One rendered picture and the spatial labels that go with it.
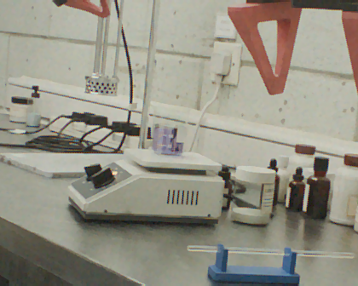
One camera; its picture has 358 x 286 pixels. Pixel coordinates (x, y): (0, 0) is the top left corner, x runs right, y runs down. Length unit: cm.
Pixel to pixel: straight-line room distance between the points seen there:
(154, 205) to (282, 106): 57
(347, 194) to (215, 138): 49
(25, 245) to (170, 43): 96
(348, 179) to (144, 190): 34
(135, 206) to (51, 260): 18
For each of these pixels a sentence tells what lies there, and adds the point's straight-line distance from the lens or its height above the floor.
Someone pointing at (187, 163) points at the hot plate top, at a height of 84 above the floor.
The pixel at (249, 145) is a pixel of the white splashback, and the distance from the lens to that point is 168.
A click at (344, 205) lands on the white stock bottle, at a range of 134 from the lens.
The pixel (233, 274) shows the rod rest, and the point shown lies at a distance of 93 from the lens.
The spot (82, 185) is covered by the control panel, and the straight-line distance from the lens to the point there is 123.
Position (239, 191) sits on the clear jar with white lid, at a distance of 125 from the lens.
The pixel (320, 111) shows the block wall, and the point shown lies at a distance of 161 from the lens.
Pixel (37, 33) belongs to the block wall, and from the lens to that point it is 247.
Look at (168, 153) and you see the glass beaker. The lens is 122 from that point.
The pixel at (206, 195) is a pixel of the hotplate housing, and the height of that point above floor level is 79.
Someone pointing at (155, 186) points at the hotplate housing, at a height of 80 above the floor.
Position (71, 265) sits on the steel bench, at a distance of 100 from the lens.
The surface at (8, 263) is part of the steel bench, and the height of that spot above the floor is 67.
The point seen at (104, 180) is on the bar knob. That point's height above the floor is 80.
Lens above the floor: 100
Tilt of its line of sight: 9 degrees down
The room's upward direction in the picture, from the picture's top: 6 degrees clockwise
